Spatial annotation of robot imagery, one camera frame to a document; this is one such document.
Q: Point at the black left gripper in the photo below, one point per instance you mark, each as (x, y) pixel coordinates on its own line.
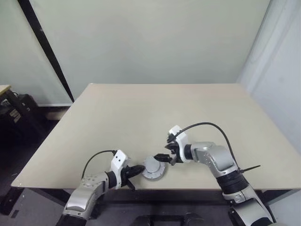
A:
(124, 175)

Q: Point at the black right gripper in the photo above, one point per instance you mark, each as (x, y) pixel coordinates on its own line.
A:
(178, 155)

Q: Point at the silver motor housing copper coils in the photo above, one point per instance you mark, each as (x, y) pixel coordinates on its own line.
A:
(152, 177)

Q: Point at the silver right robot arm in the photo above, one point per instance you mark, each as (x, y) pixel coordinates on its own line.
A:
(216, 155)

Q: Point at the dark rounded shape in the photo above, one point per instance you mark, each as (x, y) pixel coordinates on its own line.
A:
(194, 219)

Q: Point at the black equipment case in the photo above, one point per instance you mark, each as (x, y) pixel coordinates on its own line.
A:
(26, 106)

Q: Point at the beige side table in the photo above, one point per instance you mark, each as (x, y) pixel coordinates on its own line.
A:
(3, 89)

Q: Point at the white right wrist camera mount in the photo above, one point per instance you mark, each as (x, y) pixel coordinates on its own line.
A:
(182, 141)

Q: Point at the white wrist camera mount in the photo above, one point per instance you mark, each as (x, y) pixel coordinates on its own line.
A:
(118, 160)
(182, 141)

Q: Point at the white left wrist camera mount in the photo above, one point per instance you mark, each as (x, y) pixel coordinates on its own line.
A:
(118, 160)

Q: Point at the black table frame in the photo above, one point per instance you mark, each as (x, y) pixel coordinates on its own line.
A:
(277, 195)

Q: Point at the black diagonal wall strip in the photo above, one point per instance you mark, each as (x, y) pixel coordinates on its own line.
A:
(47, 47)

